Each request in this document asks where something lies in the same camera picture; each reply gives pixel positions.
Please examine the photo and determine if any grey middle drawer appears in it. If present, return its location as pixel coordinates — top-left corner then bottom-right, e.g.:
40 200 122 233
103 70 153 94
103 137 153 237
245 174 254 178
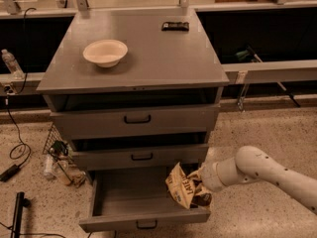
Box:
72 144 208 171

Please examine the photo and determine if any grey bottom drawer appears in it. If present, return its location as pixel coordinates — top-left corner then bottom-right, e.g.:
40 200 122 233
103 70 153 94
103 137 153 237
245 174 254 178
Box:
79 166 210 233

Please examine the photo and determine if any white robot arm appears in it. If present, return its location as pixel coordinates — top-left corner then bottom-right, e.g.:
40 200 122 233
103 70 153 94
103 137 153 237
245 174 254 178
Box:
189 146 317 214

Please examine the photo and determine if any black stand bar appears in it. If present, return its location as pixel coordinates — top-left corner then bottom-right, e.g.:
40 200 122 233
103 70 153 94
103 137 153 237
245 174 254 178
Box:
10 192 31 238

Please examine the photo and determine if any brown chip bag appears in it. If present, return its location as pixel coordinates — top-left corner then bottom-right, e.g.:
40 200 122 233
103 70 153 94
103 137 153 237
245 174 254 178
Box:
165 163 203 209

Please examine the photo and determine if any grey drawer cabinet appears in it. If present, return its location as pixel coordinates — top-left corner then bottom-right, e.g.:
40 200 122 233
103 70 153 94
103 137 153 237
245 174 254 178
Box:
35 7 230 171

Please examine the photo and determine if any grey drawer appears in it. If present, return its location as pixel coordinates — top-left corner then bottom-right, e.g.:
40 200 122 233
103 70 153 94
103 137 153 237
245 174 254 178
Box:
52 105 219 140
79 166 210 233
72 144 208 171

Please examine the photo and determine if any black snack bar wrapper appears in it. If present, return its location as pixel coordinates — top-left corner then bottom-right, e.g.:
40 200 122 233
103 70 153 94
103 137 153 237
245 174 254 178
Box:
161 22 189 32

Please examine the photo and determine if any clear bottle on floor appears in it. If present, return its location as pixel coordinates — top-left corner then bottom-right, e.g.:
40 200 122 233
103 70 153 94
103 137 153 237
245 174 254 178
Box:
44 155 54 180

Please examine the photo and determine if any black power cable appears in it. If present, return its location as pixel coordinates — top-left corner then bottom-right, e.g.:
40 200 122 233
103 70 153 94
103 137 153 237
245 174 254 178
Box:
4 7 37 168

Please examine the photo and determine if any clear plastic water bottle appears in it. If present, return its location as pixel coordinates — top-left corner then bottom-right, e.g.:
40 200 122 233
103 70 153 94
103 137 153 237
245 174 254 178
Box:
1 50 25 79

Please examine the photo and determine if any grey top drawer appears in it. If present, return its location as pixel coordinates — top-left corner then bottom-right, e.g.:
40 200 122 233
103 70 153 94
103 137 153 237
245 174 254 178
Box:
52 105 219 140

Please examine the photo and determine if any white bowl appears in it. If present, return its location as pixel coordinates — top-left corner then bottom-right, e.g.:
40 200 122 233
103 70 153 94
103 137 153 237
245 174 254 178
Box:
82 40 128 67

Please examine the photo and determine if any wire mesh basket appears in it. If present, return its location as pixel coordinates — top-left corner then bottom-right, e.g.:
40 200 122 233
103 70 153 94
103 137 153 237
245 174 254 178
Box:
43 125 71 161

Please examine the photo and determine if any black power adapter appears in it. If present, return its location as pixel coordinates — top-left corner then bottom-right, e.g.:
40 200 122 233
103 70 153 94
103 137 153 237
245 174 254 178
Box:
0 165 20 182

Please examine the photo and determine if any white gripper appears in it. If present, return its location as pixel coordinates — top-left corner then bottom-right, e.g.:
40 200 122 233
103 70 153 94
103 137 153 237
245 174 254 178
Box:
187 162 226 208

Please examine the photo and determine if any green handled tool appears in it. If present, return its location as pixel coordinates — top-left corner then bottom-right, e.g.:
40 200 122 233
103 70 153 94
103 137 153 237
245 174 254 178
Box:
235 45 300 111

